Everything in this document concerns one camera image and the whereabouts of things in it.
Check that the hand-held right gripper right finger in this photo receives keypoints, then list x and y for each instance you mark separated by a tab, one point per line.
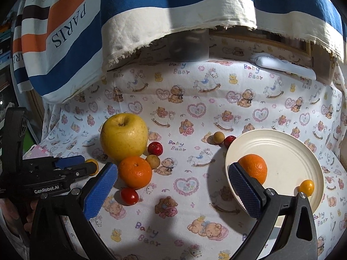
244	189

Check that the bear printed blanket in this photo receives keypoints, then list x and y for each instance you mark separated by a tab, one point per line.
189	113

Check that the stacked books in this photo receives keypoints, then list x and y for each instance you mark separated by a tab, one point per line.
5	48

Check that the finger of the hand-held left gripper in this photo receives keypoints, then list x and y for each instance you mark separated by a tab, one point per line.
69	162
77	173

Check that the blue white striped cloth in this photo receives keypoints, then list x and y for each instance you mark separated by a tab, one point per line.
135	5

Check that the yellow cherry tomato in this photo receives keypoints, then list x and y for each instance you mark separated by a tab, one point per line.
95	170
307	187

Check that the person's left hand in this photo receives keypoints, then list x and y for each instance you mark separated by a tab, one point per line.
25	214

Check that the small dark red fruit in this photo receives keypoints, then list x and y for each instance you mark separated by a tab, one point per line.
155	148
230	140

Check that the yellow apple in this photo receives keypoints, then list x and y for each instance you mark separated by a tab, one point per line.
123	138

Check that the orange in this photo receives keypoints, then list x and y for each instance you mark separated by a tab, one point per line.
254	168
135	173

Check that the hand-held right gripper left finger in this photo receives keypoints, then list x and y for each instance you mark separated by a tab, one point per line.
100	189

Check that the white round plate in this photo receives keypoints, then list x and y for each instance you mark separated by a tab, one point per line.
284	162

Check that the pink patterned item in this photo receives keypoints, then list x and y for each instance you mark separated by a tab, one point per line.
36	151

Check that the small yellow-brown fruit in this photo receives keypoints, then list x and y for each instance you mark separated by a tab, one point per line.
218	138
152	161

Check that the red cherry tomato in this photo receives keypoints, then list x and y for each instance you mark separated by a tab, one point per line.
129	196

